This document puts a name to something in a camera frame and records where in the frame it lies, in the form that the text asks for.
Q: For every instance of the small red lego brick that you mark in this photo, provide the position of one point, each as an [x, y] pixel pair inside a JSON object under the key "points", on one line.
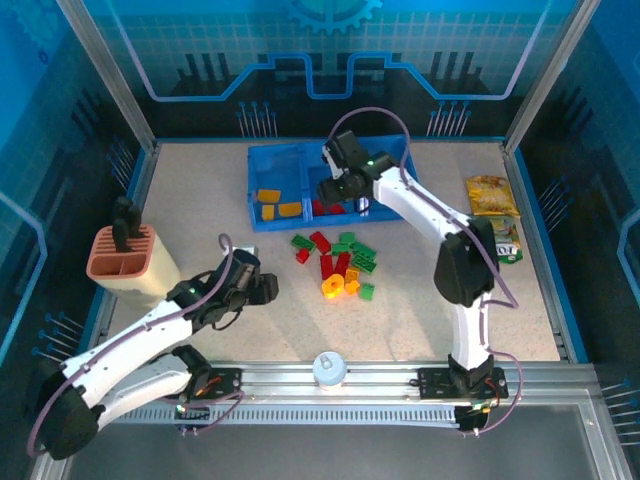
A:
{"points": [[302, 256]]}

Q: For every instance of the long red lego brick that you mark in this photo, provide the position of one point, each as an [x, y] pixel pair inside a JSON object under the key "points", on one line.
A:
{"points": [[321, 241], [326, 266], [342, 263]]}

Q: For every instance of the blue three-compartment bin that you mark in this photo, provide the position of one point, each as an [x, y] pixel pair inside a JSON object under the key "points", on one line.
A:
{"points": [[280, 170]]}

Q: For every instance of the long green lego brick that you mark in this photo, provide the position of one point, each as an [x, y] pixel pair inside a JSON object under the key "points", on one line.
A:
{"points": [[364, 264], [363, 251]]}

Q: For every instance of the yellow lego brick with holes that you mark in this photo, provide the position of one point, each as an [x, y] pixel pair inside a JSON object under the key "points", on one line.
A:
{"points": [[332, 287]]}

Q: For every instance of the orange lego brick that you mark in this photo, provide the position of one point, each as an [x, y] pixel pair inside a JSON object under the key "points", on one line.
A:
{"points": [[351, 274]]}

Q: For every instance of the small yellow lego brick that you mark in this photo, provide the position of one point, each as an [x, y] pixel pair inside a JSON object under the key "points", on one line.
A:
{"points": [[352, 286]]}

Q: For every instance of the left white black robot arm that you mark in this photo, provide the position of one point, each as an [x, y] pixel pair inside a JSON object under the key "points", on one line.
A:
{"points": [[125, 345]]}

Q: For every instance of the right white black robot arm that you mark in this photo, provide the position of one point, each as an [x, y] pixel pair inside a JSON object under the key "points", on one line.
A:
{"points": [[425, 205]]}

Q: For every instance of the white round dome knob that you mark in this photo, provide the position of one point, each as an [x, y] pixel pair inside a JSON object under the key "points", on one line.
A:
{"points": [[329, 369]]}

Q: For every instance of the pink cream knife block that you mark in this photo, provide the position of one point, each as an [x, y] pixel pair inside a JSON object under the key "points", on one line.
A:
{"points": [[110, 255]]}

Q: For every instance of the yellow snack bag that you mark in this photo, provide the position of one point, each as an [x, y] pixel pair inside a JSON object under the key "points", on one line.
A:
{"points": [[490, 195]]}

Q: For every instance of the green snack bag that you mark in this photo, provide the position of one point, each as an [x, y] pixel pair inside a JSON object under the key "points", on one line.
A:
{"points": [[507, 245]]}

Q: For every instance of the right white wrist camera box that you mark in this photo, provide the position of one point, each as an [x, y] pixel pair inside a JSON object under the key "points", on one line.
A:
{"points": [[334, 164]]}

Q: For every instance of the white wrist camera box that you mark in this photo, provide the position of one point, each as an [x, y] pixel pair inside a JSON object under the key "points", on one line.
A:
{"points": [[334, 164], [246, 248]]}

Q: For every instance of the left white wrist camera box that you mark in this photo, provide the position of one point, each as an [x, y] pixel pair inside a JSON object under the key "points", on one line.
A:
{"points": [[246, 248]]}

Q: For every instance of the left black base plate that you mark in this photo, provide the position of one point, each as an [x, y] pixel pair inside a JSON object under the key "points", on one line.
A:
{"points": [[227, 382]]}

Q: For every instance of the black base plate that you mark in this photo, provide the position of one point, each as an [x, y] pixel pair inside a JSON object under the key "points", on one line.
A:
{"points": [[227, 382], [432, 382]]}

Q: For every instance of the aluminium cross rail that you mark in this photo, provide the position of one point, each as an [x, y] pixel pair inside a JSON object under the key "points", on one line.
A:
{"points": [[280, 375]]}

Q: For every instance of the black connector bracket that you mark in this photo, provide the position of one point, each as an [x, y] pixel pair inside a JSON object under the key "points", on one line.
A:
{"points": [[192, 425], [472, 425]]}

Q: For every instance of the aluminium side rail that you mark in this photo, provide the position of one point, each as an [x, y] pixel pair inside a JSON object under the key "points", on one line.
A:
{"points": [[511, 162], [147, 175]]}

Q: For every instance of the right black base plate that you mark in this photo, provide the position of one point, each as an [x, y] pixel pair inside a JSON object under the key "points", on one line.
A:
{"points": [[432, 382]]}

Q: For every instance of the aluminium upright post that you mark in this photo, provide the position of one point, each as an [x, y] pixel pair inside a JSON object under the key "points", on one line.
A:
{"points": [[110, 75], [548, 75]]}

